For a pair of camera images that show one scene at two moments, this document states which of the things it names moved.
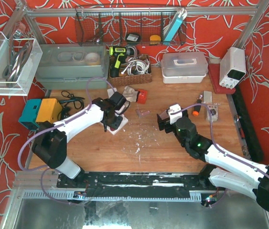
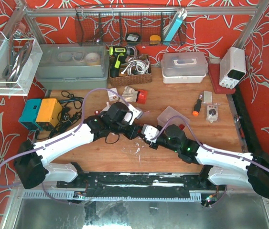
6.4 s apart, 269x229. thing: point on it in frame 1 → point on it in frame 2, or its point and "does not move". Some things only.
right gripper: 162,122 → 153,143
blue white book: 180,15 does not move
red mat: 214,71 does not move
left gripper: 112,119 → 129,131
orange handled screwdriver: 197,109 does not move
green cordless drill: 118,56 does not move
